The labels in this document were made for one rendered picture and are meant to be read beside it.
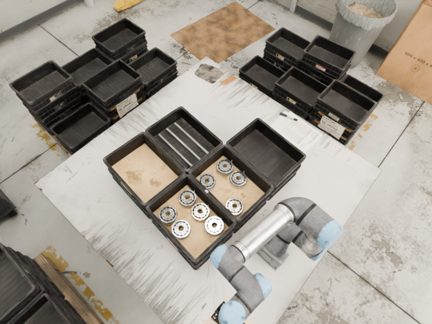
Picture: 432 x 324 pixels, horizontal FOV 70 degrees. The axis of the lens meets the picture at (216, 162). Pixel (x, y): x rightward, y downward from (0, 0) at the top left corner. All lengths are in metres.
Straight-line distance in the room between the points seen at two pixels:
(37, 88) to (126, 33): 0.97
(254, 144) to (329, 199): 0.59
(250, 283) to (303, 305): 1.55
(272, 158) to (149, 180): 0.77
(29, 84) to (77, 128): 0.52
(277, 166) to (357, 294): 1.27
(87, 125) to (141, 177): 1.17
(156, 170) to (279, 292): 0.97
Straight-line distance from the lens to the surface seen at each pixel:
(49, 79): 3.08
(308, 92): 3.02
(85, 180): 2.11
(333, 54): 3.29
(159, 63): 3.14
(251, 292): 1.05
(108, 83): 2.87
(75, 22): 4.50
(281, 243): 1.70
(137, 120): 2.28
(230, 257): 1.07
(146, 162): 1.92
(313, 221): 1.24
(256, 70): 3.26
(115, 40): 3.28
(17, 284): 2.28
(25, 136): 3.44
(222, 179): 1.84
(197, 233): 1.71
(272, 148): 2.00
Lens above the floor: 2.46
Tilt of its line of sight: 60 degrees down
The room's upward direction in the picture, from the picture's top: 4 degrees clockwise
